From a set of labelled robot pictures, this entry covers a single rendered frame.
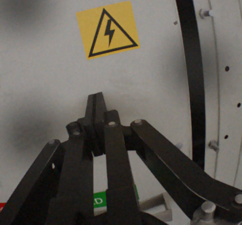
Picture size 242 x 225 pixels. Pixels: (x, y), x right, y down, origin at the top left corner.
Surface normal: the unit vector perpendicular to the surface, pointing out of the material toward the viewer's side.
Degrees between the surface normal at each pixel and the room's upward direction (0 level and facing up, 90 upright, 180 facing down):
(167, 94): 90
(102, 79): 90
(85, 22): 90
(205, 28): 90
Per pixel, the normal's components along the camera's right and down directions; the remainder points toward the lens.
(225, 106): 0.11, 0.36
